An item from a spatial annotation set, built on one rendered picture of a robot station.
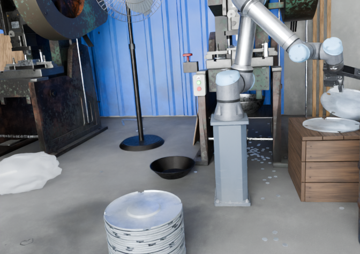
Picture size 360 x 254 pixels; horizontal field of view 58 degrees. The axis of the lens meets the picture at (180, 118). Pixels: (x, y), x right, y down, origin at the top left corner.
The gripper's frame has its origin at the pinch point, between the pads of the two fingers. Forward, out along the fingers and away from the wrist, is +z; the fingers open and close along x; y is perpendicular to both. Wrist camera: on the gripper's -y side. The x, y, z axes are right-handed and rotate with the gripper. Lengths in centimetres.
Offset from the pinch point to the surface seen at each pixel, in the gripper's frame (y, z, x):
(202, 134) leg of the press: 85, 27, 19
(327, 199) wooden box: 3, 26, 49
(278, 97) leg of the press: 38.0, 20.8, -8.9
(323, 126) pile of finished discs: 8.1, 12.9, 13.5
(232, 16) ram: 72, -9, -53
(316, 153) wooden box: 8.0, 6.9, 32.7
